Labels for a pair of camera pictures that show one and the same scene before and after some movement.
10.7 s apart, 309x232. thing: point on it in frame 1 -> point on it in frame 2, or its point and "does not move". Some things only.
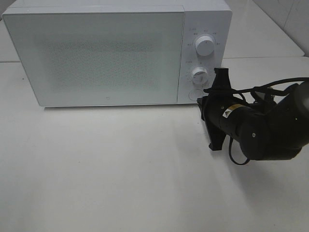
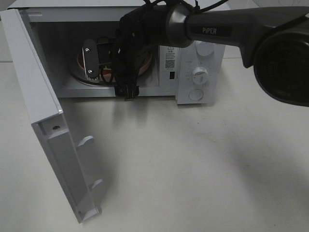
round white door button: [195, 94] does not move
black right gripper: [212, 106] -> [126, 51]
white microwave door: [100, 58] -> [67, 159]
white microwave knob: [200, 76] does not move
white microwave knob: [204, 45] does not move
